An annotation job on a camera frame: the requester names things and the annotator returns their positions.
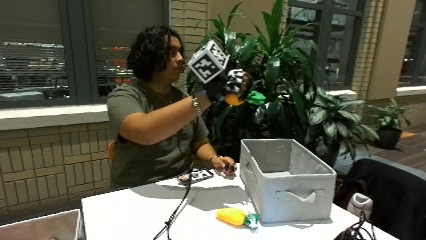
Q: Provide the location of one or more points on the orange carrot soft toy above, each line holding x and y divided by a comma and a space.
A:
233, 99

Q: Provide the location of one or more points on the white paper sheet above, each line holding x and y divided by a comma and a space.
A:
214, 183

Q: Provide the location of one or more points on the dark device on paper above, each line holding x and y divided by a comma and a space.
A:
195, 175

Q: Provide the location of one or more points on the white marker cube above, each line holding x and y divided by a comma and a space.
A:
207, 62

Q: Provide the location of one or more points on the tall green leafy plant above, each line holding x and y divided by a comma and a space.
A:
273, 63

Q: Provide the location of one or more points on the yellow soft toy green top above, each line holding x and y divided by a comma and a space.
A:
231, 216

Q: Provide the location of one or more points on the grey fabric storage box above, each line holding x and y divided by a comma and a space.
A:
293, 193

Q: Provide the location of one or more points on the the person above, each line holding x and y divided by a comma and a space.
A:
151, 153

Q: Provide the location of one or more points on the dark framed window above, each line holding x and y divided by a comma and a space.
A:
337, 43

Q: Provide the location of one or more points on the broad-leaved green plant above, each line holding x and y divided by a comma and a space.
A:
337, 121

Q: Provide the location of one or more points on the orange chair back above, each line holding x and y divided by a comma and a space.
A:
111, 150

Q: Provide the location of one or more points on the white plastic object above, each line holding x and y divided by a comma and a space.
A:
360, 205

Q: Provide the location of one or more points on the small potted plant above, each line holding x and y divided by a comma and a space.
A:
391, 115

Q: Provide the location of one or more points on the black plant pot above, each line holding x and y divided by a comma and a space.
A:
389, 138

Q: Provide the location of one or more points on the black jacket on chair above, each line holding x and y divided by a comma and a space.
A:
395, 200

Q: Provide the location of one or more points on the narrow dark window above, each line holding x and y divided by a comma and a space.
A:
415, 43

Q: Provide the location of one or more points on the large window with blinds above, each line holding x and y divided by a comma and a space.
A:
35, 50

